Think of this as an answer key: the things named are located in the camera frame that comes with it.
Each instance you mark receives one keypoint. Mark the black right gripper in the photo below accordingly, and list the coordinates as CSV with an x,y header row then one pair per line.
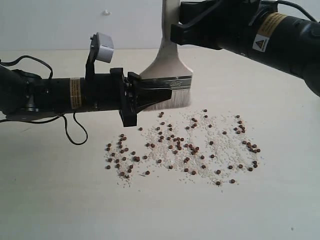
x,y
197,23

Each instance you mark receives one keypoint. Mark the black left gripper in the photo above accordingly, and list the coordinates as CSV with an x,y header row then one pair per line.
x,y
108,92

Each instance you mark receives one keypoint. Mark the white paint brush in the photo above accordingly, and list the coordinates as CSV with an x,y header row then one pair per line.
x,y
167,68

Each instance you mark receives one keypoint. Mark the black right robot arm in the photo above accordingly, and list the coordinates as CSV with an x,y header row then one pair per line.
x,y
254,29

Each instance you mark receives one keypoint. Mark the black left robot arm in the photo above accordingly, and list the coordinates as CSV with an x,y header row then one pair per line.
x,y
26,97

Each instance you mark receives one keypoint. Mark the scattered rice and brown pellets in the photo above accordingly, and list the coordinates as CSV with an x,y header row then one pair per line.
x,y
196,145

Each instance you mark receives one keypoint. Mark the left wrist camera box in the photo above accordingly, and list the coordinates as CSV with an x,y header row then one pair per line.
x,y
101,49

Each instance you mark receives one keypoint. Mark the small white wall blob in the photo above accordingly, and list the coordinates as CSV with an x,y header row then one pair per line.
x,y
106,13

